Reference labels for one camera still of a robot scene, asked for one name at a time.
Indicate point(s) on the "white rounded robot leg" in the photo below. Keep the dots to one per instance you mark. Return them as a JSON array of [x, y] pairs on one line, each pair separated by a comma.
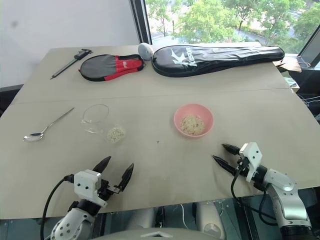
[[210, 217]]

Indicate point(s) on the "clear glass cup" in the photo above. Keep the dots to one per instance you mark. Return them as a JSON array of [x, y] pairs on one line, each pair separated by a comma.
[[98, 120]]

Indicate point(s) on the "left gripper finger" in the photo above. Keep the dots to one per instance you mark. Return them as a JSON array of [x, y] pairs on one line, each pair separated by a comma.
[[127, 176], [102, 165]]

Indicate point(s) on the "pink bowl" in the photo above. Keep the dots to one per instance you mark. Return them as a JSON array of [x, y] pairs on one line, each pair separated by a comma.
[[193, 120]]

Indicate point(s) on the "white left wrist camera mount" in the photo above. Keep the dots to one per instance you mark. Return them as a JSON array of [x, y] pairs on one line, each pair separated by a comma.
[[86, 183]]

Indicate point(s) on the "black badminton racket cover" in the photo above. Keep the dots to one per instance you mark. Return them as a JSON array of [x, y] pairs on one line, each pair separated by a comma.
[[215, 60]]

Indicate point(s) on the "grey robot torso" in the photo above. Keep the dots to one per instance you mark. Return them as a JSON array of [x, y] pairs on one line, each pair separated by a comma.
[[147, 234]]

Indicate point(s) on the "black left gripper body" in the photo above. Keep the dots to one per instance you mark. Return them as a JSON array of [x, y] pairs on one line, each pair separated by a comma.
[[107, 189]]

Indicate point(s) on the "black window frame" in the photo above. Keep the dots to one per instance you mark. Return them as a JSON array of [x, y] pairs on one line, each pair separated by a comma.
[[141, 22]]

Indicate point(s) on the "silver metal spoon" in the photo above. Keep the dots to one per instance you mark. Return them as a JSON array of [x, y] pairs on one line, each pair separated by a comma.
[[45, 130]]

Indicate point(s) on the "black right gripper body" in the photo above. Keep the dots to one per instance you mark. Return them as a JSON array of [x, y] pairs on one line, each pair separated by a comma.
[[242, 167]]

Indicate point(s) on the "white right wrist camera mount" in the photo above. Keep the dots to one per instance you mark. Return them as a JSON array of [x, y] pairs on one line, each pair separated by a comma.
[[252, 157]]

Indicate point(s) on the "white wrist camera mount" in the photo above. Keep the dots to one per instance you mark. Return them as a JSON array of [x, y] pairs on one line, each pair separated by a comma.
[[252, 157], [86, 183]]

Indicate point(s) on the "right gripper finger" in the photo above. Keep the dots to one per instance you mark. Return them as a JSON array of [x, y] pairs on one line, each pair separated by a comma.
[[226, 165], [231, 148]]

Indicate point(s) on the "red and black paddle cover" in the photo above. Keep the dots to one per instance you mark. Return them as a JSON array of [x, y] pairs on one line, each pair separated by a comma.
[[110, 67]]

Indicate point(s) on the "brown cardboard piece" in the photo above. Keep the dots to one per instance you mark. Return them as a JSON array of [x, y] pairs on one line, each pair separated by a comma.
[[290, 64]]

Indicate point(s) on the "black vernier caliper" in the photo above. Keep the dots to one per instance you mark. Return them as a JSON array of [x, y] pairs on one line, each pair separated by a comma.
[[71, 62]]

